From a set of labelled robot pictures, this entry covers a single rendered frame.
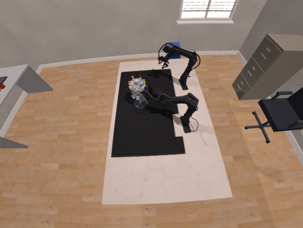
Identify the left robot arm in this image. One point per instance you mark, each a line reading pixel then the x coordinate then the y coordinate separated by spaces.
pixel 166 101

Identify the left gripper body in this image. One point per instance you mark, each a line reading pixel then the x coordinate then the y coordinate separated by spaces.
pixel 150 90

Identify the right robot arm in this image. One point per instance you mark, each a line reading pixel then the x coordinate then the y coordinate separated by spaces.
pixel 192 61

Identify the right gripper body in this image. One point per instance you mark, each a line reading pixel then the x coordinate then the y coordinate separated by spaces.
pixel 165 59

